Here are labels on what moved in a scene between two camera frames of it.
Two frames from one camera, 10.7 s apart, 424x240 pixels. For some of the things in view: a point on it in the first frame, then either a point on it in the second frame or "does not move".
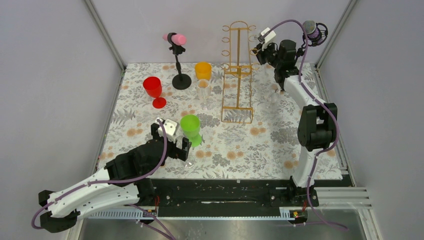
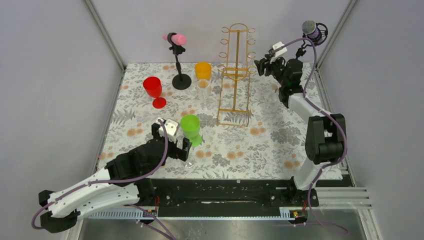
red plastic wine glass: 153,86 does not move
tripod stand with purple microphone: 317,33 does not move
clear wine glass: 263,45 to 248,53
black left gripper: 177,153 does not move
